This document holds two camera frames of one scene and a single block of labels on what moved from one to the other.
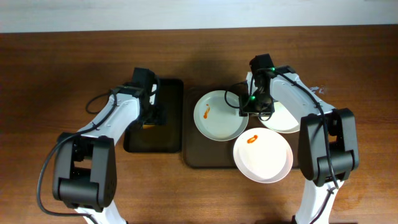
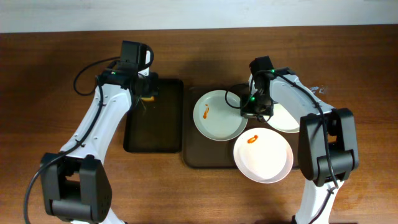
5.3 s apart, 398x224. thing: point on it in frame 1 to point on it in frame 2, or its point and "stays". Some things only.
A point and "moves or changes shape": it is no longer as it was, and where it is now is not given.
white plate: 263,155 stays
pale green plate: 216,116 stays
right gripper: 249,111 stays
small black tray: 167,137 stays
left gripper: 154,116 to 149,88
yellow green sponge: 148,126 moves or changes shape
